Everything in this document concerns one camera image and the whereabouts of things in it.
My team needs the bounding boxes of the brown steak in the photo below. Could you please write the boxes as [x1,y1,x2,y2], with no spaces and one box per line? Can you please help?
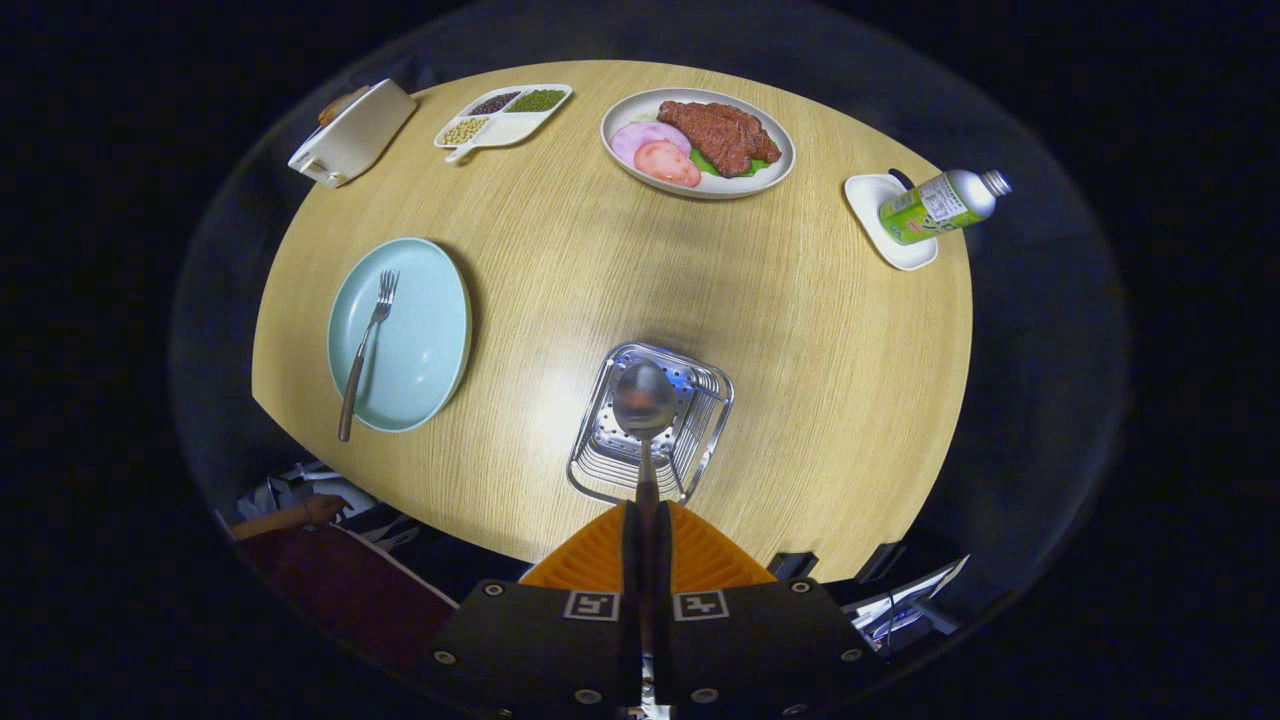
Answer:
[657,100,783,179]

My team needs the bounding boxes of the brown toast slices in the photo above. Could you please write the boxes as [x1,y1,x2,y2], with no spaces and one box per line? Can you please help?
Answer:
[318,86,371,127]

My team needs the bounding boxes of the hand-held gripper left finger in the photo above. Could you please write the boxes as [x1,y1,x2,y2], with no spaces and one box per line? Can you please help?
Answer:
[432,500,646,716]

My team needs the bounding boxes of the white square coaster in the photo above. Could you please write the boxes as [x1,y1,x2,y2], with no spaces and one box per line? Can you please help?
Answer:
[844,174,940,272]

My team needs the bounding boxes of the light blue plate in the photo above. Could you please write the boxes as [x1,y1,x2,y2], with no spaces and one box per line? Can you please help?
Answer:
[327,237,473,434]

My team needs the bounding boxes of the green lettuce leaf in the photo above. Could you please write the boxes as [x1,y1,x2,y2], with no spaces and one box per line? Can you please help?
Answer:
[690,148,776,179]

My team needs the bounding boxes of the metal fork with brown handle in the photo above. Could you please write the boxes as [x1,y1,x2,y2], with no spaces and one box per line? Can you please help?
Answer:
[337,268,401,443]

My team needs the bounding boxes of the metal wire basket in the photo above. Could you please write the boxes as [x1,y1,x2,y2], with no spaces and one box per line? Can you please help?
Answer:
[566,342,735,506]

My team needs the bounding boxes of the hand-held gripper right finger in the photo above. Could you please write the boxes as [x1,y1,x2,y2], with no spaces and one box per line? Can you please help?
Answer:
[655,500,886,716]

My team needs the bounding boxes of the white oval plate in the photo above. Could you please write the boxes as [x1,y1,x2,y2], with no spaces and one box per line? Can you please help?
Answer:
[600,88,797,201]

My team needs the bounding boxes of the white and dark clutter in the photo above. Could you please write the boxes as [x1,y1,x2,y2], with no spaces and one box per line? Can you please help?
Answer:
[235,460,421,551]

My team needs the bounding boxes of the white divided tray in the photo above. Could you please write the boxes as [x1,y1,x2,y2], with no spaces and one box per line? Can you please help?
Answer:
[433,84,574,164]

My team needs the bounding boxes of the metal spoon with brown handle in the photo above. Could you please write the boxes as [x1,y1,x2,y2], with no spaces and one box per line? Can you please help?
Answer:
[612,359,680,661]

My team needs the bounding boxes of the white toaster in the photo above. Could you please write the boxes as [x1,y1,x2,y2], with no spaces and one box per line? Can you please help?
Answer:
[288,79,419,189]

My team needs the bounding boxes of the silver bottle with green label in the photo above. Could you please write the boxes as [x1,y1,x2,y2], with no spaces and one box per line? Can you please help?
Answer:
[878,169,1013,247]

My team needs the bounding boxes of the red pink ham slice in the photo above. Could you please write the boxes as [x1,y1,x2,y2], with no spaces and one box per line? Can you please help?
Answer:
[634,140,703,189]

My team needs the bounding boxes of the pale pink ham slice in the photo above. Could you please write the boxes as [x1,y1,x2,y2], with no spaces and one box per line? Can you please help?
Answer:
[610,121,691,169]

